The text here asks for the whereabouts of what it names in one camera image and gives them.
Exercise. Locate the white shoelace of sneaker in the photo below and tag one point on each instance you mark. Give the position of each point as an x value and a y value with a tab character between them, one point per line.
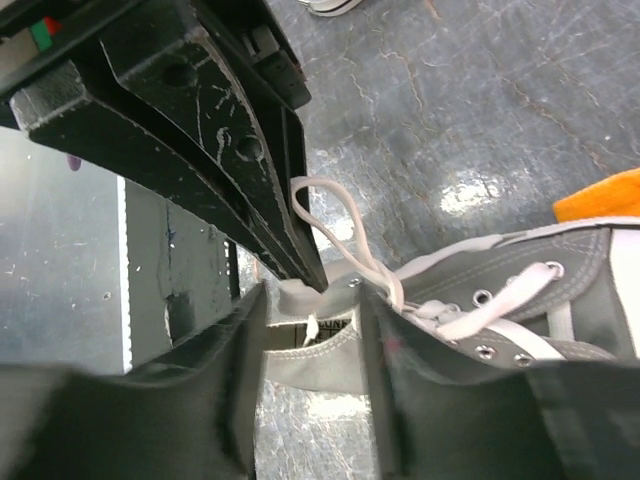
375	265

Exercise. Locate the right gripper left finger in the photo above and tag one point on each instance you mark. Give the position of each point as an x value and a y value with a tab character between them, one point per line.
189	413

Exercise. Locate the orange mickey mouse pillow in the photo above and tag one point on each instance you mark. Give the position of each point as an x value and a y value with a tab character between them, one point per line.
617	195

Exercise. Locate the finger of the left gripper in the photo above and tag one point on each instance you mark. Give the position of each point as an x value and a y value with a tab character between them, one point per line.
172	114
261	58

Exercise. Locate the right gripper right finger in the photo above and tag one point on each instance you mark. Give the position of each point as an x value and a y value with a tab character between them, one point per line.
438	413

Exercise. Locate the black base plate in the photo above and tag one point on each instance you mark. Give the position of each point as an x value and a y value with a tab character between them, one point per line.
174	273

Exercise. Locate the grey sneaker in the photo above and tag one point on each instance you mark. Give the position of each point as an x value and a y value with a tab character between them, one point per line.
329	8
565	291

